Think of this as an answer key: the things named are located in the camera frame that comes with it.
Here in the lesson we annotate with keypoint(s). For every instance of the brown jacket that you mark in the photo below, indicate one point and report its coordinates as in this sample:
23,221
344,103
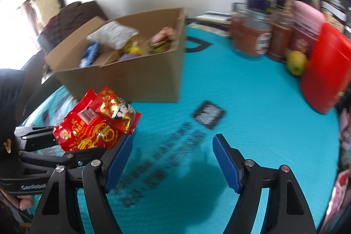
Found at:
74,14

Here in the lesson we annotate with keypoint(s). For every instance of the gold brown cereal packet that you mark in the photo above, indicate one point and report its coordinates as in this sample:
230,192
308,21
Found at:
161,39

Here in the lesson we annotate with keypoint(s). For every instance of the brown curtain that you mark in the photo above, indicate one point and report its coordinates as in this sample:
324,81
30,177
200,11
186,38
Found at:
28,18

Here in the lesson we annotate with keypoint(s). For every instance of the white printed bread packet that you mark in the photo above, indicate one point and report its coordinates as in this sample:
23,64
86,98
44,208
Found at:
112,32

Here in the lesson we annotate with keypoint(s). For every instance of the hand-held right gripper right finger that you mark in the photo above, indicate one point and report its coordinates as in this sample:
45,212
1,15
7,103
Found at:
227,165

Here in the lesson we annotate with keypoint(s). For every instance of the person's left hand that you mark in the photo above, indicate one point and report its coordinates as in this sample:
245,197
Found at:
26,201

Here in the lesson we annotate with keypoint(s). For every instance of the black card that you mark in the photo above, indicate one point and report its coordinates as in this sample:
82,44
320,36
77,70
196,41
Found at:
208,114

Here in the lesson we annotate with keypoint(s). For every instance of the yellow green fruit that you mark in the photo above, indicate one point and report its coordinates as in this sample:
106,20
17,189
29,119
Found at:
296,62

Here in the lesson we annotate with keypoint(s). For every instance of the narrow jar brown contents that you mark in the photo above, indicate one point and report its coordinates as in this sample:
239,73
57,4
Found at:
279,39

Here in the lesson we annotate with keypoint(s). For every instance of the stack of books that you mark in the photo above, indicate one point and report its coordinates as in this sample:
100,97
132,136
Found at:
214,21

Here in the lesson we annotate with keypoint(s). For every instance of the wide jar red-brown contents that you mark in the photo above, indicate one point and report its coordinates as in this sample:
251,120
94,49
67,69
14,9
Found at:
251,34

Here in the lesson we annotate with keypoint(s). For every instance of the red snack packet cartoon face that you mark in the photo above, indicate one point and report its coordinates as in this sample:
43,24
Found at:
120,110

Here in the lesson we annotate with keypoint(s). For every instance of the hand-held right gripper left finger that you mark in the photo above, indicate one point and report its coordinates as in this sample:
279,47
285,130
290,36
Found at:
118,162

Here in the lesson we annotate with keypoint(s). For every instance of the red canister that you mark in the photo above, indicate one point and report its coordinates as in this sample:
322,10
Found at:
326,69

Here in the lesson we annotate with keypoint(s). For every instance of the pink canister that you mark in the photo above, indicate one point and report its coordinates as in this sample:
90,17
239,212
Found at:
307,25

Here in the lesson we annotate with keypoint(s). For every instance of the blue white tube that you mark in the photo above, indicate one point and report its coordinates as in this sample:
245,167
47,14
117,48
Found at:
89,54

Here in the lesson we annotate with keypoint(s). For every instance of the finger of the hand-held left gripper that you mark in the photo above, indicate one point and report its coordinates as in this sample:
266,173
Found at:
68,158
38,138

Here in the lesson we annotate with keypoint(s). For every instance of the cardboard box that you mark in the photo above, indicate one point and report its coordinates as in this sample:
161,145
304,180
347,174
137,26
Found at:
142,77

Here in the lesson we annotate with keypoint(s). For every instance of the red gold snack packet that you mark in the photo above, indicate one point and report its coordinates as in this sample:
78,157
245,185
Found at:
90,135

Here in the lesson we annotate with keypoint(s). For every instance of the black standing pouch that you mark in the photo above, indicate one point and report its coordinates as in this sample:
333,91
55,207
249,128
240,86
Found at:
334,6

